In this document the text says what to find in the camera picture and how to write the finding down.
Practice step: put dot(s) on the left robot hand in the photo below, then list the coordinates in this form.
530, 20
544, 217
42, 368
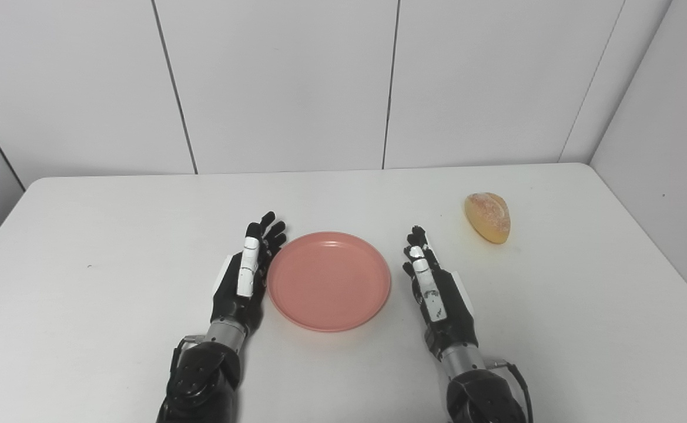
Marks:
246, 282

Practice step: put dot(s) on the golden bread roll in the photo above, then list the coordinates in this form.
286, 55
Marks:
488, 217

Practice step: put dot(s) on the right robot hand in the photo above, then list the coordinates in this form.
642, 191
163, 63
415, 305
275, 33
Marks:
440, 299

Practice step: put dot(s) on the pink round plate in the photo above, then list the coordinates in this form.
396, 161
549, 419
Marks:
329, 281

